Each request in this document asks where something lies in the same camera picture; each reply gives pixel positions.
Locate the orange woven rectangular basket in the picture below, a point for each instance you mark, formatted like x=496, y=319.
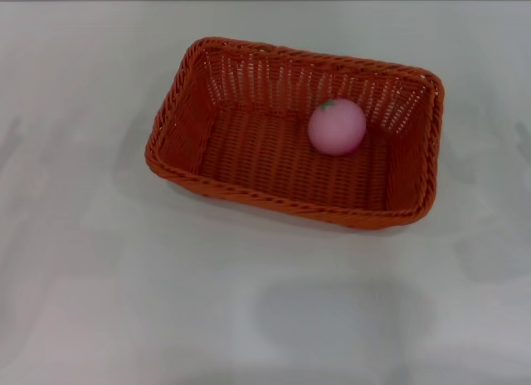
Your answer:
x=269, y=169

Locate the pink peach toy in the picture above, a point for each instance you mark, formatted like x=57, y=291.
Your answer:
x=336, y=130

